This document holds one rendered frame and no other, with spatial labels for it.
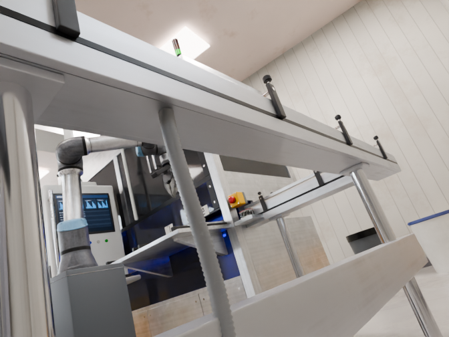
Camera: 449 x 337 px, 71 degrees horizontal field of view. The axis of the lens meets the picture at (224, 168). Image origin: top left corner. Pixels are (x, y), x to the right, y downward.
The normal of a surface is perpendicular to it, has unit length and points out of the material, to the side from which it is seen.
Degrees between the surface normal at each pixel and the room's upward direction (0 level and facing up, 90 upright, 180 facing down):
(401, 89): 90
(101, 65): 90
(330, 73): 90
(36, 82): 180
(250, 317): 90
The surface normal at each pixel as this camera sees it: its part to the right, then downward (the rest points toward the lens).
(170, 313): -0.64, -0.07
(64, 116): 0.29, 0.90
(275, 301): 0.71, -0.43
